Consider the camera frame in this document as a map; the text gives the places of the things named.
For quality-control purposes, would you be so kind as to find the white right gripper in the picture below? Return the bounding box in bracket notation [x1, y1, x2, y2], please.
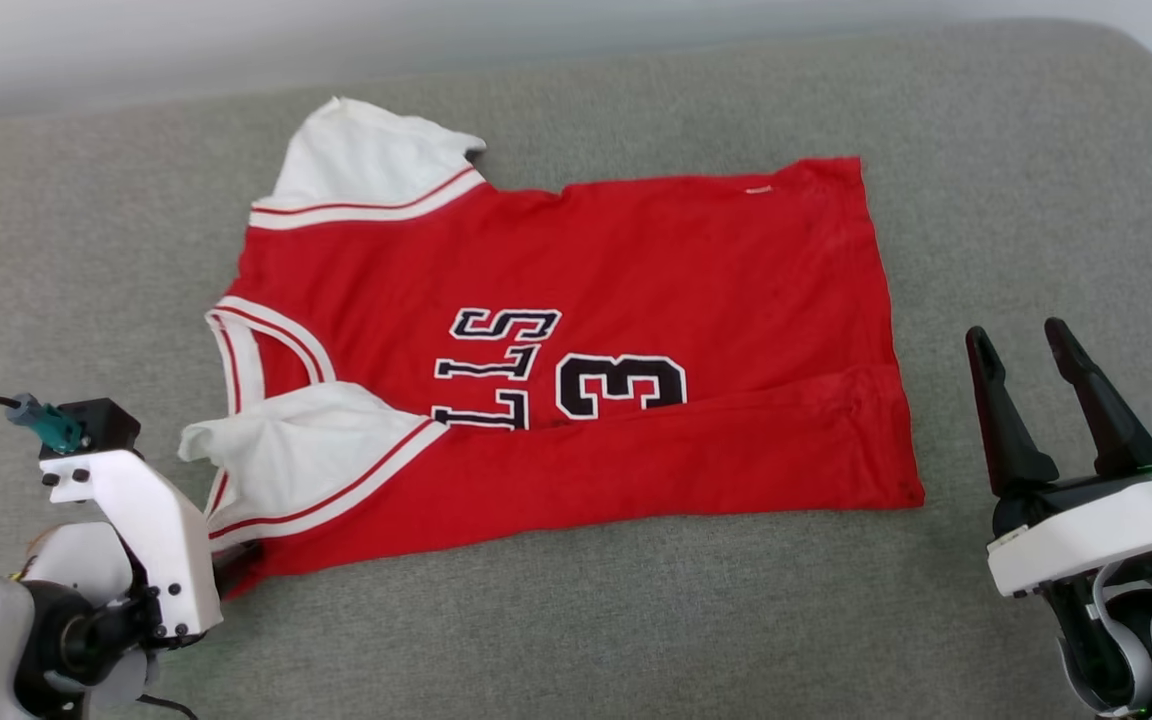
[965, 317, 1152, 601]

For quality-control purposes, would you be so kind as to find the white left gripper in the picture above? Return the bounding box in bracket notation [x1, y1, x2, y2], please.
[40, 449, 263, 642]

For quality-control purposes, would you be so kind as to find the red and white basketball jersey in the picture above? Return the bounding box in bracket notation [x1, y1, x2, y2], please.
[178, 96, 927, 601]

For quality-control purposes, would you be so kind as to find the teal cable connector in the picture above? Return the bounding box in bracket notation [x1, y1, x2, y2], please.
[5, 392, 87, 454]

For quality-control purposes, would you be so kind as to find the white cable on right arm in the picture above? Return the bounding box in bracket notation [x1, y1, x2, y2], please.
[1091, 562, 1152, 717]

